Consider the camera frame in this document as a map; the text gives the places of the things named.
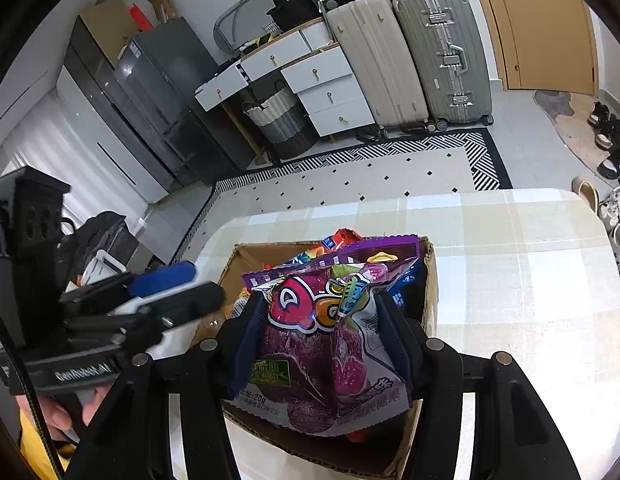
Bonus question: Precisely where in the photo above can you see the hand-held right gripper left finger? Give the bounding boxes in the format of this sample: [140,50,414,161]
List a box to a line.
[64,290,268,480]

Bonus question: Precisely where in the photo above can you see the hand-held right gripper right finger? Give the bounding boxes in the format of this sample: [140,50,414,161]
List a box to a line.
[375,290,583,480]

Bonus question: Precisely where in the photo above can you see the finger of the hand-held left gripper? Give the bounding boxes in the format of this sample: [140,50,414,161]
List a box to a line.
[127,261,198,299]
[138,282,227,334]

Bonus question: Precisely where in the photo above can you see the purple candy packet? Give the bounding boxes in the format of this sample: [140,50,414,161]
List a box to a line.
[241,236,421,438]

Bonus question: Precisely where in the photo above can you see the brown cardboard box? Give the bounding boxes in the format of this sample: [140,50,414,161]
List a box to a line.
[190,237,438,480]

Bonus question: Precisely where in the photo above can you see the person's left forearm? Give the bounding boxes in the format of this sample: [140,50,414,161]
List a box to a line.
[17,407,73,472]

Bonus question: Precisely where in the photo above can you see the person's left hand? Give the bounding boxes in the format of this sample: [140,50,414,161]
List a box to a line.
[14,387,108,444]

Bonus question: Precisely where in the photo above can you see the white appliance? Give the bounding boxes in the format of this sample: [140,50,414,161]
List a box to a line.
[82,250,128,287]

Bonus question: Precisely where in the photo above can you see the blue cookie packet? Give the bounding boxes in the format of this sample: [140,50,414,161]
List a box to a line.
[392,260,429,322]

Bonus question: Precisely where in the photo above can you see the black jacket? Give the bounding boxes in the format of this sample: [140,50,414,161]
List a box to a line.
[60,211,140,286]

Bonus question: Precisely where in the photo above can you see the white curtain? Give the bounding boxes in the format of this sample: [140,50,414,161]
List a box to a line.
[0,85,145,241]

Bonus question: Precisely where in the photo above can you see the red packet blue label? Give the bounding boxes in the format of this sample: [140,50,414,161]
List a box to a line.
[320,228,363,252]

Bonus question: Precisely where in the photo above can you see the black white patterned rug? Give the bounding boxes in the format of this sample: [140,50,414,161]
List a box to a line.
[177,127,513,266]

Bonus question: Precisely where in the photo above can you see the grey refrigerator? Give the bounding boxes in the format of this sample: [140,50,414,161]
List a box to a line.
[114,16,255,188]

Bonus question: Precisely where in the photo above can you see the woven laundry basket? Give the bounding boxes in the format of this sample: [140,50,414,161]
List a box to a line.
[241,85,318,161]

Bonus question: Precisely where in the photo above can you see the dark glass cabinet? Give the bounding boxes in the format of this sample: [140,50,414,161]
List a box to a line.
[64,15,181,190]

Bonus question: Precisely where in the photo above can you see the large flat cardboard box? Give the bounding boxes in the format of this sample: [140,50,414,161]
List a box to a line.
[80,0,140,68]

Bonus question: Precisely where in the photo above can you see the beige slippers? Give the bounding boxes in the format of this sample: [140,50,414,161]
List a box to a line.
[571,176,601,218]

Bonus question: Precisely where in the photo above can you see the white desk with drawers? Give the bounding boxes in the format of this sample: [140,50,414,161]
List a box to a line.
[194,20,378,166]

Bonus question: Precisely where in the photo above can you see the red paper bag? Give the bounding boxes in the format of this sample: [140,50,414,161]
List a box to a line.
[130,4,153,31]

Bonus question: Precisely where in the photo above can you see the pile of shoes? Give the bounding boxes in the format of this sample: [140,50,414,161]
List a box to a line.
[587,100,620,271]

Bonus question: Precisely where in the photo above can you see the brown cardboard piece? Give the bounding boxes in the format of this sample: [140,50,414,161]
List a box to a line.
[147,0,181,23]

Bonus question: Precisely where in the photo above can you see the grey door mat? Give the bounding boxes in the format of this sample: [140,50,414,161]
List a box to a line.
[532,89,620,177]

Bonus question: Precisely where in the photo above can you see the beige suitcase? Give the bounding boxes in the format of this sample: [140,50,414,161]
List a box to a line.
[322,0,431,128]

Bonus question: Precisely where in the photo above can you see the black storage box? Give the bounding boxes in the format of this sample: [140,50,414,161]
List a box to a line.
[267,0,323,32]

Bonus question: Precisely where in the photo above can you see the silver suitcase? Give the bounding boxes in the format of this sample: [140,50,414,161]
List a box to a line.
[392,0,495,128]

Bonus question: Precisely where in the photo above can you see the wooden door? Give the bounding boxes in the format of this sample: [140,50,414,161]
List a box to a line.
[462,0,598,96]

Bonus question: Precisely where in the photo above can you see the black cable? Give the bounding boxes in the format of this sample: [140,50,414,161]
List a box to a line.
[0,304,65,480]

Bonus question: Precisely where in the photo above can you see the grey curved metal frame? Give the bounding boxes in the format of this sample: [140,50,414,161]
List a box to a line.
[213,0,271,53]

